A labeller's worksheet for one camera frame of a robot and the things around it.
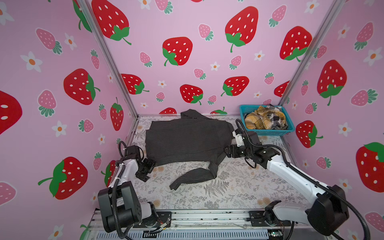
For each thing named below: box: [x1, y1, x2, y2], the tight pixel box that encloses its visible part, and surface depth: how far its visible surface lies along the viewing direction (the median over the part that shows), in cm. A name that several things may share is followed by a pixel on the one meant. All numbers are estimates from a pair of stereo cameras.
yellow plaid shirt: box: [244, 104, 288, 130], surface depth 106 cm
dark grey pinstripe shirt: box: [145, 109, 235, 190], surface depth 106 cm
